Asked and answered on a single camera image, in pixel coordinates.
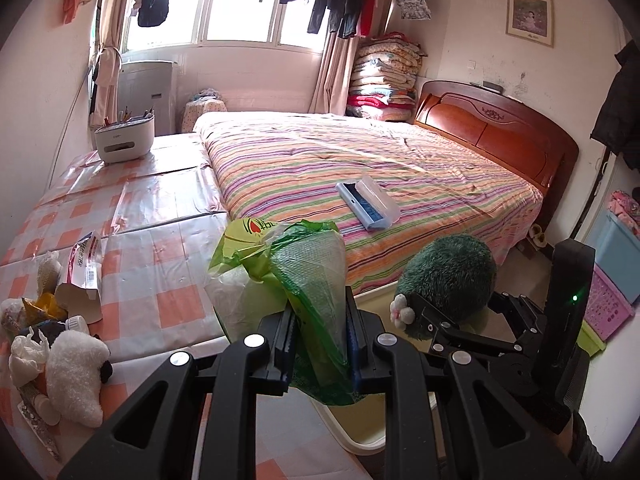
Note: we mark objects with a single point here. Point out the stack of folded quilts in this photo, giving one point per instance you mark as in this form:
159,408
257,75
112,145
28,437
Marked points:
385,80

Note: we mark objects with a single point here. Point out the beige tied curtain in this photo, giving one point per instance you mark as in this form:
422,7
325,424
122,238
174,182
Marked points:
107,75

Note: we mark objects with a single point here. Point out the blue white open case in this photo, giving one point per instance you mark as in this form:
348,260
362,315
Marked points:
365,205

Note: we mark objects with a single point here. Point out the wooden headboard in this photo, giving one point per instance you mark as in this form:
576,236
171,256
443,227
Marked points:
500,135

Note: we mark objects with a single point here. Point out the blue storage box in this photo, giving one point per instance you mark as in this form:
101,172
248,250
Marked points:
615,250

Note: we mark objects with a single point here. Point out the black hanging vest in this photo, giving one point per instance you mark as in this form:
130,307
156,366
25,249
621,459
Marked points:
154,7

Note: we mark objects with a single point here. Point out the window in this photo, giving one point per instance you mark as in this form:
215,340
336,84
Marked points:
240,15

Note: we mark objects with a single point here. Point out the white foam net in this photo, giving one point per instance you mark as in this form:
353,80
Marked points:
48,272

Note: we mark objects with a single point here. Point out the striped bed sheet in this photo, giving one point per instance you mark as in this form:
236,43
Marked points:
300,170

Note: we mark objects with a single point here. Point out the cream plastic trash bin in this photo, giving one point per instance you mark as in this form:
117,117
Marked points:
350,430

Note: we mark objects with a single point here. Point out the crumpled white tissue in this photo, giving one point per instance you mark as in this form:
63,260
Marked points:
27,357

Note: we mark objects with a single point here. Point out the white standing air conditioner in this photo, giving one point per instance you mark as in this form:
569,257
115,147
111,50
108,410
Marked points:
150,90

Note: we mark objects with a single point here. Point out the pair of beige slippers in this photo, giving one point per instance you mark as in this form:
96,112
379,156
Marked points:
537,236

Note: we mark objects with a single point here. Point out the pink patterned cloth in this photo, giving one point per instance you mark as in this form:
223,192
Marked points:
625,210

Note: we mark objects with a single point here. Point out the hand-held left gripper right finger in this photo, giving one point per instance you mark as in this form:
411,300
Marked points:
354,345

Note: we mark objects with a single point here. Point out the black hanging jacket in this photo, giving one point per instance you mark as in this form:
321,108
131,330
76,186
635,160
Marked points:
620,110

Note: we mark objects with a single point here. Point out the green plastic box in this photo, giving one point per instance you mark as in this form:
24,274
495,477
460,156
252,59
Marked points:
592,345

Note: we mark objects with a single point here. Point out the torn white paper box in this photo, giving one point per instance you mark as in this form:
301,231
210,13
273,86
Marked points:
85,265

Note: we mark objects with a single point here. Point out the framed picture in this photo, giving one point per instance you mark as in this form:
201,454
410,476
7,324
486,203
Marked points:
530,17

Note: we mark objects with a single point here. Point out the green plush toy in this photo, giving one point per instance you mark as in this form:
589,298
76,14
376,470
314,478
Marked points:
450,275

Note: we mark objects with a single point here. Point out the silvery foil strip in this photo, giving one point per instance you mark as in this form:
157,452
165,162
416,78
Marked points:
35,430

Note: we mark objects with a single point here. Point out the white desk organizer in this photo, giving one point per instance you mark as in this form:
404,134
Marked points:
125,140

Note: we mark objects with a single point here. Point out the yellow snack wrapper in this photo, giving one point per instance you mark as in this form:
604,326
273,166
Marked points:
47,305

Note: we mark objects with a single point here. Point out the pink plastic basket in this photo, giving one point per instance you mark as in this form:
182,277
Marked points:
607,305

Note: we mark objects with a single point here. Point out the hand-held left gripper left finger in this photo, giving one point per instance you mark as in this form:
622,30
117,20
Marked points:
285,355

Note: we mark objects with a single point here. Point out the orange checkered tablecloth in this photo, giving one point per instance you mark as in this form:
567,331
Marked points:
150,270

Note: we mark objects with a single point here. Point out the floral covered stool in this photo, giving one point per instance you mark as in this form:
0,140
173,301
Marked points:
202,112

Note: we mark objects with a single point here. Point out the green plastic bag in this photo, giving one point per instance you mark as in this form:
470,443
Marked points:
310,270

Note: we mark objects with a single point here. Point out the white fluffy plush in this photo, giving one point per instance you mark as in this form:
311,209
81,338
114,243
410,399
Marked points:
75,375

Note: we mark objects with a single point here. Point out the small dark box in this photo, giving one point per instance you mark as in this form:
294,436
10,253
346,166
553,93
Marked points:
492,85

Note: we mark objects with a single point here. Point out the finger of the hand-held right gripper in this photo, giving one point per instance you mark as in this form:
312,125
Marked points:
522,310
450,332

